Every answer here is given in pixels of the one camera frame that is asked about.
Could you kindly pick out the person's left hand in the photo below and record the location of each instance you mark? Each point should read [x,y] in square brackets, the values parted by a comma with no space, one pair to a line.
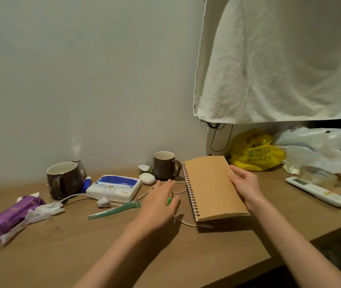
[158,209]

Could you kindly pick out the white paper scrap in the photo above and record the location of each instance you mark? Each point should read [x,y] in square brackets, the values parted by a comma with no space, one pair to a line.
[28,197]

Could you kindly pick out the white hanging cloth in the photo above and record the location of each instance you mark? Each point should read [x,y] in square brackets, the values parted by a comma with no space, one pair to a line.
[278,56]

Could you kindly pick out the small glass bottle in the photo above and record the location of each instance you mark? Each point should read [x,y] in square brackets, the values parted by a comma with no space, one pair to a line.
[81,169]

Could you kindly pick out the white plastic bag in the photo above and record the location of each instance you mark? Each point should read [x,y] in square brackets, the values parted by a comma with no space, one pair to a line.
[317,146]

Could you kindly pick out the brown spiral notebook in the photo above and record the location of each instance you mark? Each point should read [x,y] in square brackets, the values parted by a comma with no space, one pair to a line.
[212,188]

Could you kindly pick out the small green paper tag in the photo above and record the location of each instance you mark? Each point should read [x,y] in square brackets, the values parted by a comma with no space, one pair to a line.
[169,201]

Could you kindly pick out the white oval earbud case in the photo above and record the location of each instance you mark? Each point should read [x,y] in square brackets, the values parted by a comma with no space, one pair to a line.
[147,179]

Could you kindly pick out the person's left forearm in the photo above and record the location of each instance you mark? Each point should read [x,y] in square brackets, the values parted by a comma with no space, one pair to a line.
[119,260]

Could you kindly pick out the clear plastic wrapper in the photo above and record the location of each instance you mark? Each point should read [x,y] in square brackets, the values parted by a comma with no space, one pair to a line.
[317,176]

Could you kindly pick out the yellow plastic bag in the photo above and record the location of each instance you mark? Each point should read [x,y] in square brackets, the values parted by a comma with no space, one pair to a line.
[254,152]

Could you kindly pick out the small white green packet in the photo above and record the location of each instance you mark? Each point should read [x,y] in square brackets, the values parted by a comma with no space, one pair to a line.
[144,167]

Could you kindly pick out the person's right forearm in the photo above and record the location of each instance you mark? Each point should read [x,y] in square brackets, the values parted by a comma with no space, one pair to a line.
[296,245]

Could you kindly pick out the purple snack wrapper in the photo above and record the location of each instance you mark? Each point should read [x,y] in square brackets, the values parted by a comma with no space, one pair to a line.
[11,217]

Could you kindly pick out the white remote control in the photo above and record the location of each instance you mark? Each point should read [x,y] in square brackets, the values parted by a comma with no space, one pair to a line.
[317,191]

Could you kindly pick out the green toothbrush packet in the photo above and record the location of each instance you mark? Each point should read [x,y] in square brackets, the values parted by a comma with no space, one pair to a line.
[113,210]

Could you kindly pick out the blue lip balm stick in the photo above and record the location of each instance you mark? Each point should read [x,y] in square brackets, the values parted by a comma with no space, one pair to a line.
[86,185]

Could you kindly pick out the brown mug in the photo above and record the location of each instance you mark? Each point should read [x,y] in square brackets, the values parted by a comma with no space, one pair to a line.
[65,182]
[164,167]

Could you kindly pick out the blue white tissue pack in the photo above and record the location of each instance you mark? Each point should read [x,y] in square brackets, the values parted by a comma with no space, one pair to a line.
[113,188]

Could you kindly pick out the person's right hand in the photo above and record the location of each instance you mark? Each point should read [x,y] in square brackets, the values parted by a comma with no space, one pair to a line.
[246,185]

